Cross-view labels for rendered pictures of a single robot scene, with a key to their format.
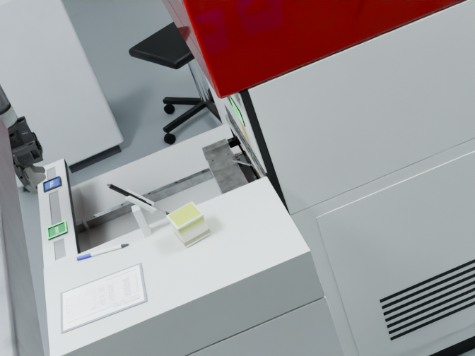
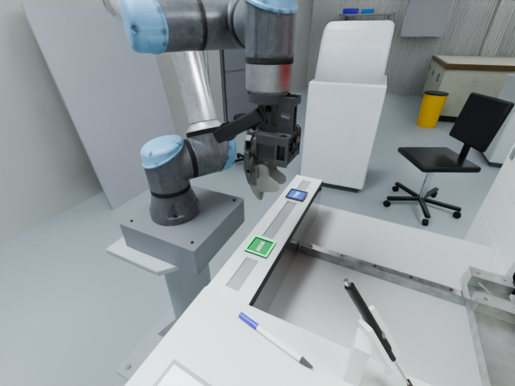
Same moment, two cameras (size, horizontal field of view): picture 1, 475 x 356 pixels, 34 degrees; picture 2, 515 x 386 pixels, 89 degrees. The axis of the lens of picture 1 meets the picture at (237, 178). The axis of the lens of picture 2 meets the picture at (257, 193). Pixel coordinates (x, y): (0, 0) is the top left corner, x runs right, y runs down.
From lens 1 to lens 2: 1.62 m
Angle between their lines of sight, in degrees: 26
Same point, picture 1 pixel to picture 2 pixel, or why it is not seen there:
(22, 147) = (270, 135)
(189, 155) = (433, 251)
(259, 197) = not seen: outside the picture
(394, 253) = not seen: outside the picture
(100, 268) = (247, 372)
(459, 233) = not seen: outside the picture
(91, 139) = (347, 178)
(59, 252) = (239, 277)
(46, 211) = (271, 216)
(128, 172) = (364, 224)
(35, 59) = (349, 124)
